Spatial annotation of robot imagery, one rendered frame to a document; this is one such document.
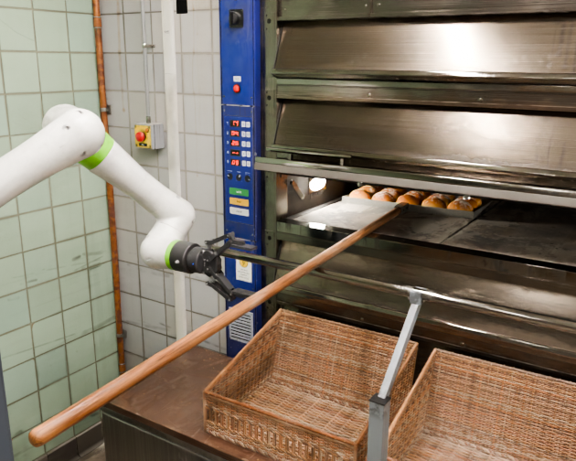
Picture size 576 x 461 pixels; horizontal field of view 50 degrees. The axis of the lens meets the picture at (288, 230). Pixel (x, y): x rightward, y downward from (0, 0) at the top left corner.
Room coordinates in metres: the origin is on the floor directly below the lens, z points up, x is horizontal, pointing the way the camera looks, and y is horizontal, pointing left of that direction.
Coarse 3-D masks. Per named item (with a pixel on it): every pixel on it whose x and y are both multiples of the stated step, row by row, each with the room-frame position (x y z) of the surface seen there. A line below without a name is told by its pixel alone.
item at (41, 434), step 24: (384, 216) 2.20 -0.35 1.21; (312, 264) 1.67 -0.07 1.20; (264, 288) 1.47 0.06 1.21; (240, 312) 1.34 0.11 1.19; (192, 336) 1.19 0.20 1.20; (144, 360) 1.09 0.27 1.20; (168, 360) 1.11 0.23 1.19; (120, 384) 1.00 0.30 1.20; (72, 408) 0.92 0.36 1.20; (96, 408) 0.94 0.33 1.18; (48, 432) 0.86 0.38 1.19
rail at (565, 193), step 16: (256, 160) 2.11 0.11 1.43; (272, 160) 2.08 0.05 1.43; (288, 160) 2.04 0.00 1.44; (384, 176) 1.85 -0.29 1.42; (400, 176) 1.83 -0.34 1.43; (416, 176) 1.80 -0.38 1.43; (432, 176) 1.77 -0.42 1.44; (528, 192) 1.63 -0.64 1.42; (544, 192) 1.61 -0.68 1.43; (560, 192) 1.58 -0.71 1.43
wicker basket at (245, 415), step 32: (288, 320) 2.15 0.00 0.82; (320, 320) 2.08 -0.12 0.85; (256, 352) 2.04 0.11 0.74; (288, 352) 2.12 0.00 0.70; (320, 352) 2.05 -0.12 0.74; (352, 352) 1.99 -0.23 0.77; (384, 352) 1.94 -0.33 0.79; (416, 352) 1.89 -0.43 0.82; (224, 384) 1.87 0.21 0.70; (256, 384) 2.03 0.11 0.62; (288, 384) 2.07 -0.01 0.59; (320, 384) 2.02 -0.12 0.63; (352, 384) 1.96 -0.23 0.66; (224, 416) 1.86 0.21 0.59; (256, 416) 1.68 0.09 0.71; (288, 416) 1.87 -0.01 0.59; (320, 416) 1.86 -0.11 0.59; (352, 416) 1.87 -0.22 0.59; (256, 448) 1.68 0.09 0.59; (288, 448) 1.62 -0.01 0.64; (320, 448) 1.56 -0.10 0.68; (352, 448) 1.51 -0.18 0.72
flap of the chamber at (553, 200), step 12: (264, 168) 2.09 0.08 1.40; (276, 168) 2.06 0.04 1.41; (288, 168) 2.04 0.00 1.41; (300, 168) 2.01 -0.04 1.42; (312, 168) 1.99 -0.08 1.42; (348, 180) 1.91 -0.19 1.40; (360, 180) 1.89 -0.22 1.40; (372, 180) 1.87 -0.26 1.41; (384, 180) 1.85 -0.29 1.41; (396, 180) 1.83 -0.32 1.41; (408, 180) 1.81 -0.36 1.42; (456, 192) 1.73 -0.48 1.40; (468, 192) 1.71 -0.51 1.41; (480, 192) 1.69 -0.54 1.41; (492, 192) 1.68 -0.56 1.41; (504, 192) 1.66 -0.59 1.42; (516, 192) 1.64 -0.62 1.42; (552, 204) 1.59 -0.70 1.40; (564, 204) 1.57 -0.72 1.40
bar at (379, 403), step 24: (264, 264) 1.81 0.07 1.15; (288, 264) 1.77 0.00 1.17; (384, 288) 1.59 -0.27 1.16; (408, 288) 1.56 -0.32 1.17; (480, 312) 1.46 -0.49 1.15; (504, 312) 1.42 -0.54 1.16; (528, 312) 1.40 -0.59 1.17; (408, 336) 1.48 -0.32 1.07; (384, 384) 1.40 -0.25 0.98; (384, 408) 1.35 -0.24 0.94; (384, 432) 1.35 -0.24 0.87; (384, 456) 1.36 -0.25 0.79
